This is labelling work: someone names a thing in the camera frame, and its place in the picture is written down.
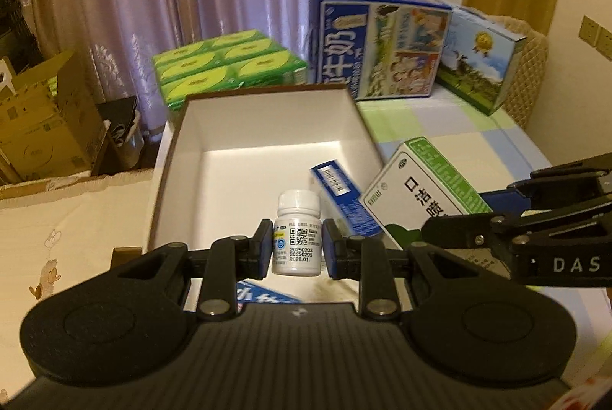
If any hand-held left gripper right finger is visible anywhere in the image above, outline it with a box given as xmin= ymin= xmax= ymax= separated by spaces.
xmin=322 ymin=219 xmax=479 ymax=322

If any white card carton handle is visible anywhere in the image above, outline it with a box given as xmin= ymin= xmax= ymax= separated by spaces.
xmin=0 ymin=56 xmax=14 ymax=93

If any black bag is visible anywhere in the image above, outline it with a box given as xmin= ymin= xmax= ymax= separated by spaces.
xmin=96 ymin=97 xmax=145 ymax=174

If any blue white packet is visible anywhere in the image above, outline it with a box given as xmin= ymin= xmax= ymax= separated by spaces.
xmin=236 ymin=280 xmax=302 ymax=306

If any green and white milk carton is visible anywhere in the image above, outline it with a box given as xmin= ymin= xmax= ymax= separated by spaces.
xmin=435 ymin=6 xmax=528 ymax=117

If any green and white medicine box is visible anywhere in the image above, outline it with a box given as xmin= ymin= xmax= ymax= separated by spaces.
xmin=361 ymin=137 xmax=508 ymax=277

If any blue medicine box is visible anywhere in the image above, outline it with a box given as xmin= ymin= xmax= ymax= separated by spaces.
xmin=310 ymin=159 xmax=383 ymax=239

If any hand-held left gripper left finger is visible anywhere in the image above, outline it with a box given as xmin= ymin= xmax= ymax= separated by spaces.
xmin=112 ymin=219 xmax=275 ymax=322

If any black folding cart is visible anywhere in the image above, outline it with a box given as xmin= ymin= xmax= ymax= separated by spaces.
xmin=0 ymin=0 xmax=44 ymax=71

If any blue milk carton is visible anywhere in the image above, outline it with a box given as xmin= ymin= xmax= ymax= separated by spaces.
xmin=307 ymin=0 xmax=453 ymax=101

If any open cardboard carton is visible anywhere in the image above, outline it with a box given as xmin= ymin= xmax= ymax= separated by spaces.
xmin=0 ymin=51 xmax=108 ymax=186

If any beige quilted chair cover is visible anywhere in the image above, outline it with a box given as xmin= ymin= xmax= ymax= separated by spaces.
xmin=492 ymin=15 xmax=550 ymax=129

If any green tissue pack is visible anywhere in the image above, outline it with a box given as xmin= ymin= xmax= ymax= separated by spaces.
xmin=152 ymin=30 xmax=309 ymax=109

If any white medicine bottle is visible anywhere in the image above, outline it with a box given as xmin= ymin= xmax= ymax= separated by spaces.
xmin=272 ymin=189 xmax=322 ymax=277

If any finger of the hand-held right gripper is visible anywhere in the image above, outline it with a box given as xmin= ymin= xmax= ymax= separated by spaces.
xmin=478 ymin=154 xmax=612 ymax=215
xmin=421 ymin=200 xmax=612 ymax=254

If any brown cardboard box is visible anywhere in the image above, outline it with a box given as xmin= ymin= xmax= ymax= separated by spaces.
xmin=112 ymin=86 xmax=417 ymax=312

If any cream embroidered sheet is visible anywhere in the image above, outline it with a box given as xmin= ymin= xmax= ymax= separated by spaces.
xmin=0 ymin=173 xmax=158 ymax=392

